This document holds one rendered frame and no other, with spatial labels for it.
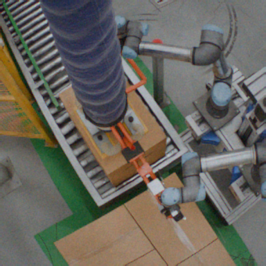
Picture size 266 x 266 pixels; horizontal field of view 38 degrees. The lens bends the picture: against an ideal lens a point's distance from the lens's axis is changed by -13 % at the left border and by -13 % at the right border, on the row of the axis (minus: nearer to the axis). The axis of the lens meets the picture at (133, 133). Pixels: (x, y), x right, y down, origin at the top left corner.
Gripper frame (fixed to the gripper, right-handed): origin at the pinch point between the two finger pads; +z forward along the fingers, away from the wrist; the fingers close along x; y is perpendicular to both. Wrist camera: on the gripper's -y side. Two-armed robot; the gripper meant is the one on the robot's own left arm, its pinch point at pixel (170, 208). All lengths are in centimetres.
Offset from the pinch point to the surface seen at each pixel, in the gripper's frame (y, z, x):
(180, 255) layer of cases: -29, 70, 6
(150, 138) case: 44, 30, -14
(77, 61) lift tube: 51, -84, 7
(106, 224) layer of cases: 18, 70, 37
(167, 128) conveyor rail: 53, 65, -31
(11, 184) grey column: 94, 122, 99
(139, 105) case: 64, 30, -19
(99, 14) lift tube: 49, -112, -3
